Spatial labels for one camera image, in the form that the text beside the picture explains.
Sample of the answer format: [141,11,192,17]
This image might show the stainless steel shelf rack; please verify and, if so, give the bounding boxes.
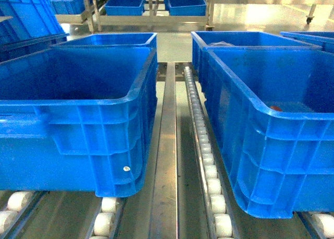
[1,16,333,238]

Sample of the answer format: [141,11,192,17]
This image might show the red parts in bin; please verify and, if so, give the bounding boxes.
[270,105,282,112]

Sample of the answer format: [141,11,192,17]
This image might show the blue bin behind right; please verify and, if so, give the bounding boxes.
[191,31,322,90]

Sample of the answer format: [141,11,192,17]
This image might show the blue bin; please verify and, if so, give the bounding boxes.
[54,32,157,49]
[191,31,322,90]
[205,49,333,219]
[1,46,158,197]

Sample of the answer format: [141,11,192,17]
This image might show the blue bin behind left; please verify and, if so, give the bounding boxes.
[54,32,157,49]

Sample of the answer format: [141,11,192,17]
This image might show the blue bin front left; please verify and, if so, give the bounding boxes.
[1,46,158,197]

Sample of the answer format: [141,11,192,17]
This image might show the blue bin front right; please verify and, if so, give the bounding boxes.
[205,49,333,219]

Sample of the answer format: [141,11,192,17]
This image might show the white roller track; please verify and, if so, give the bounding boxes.
[184,65,233,238]

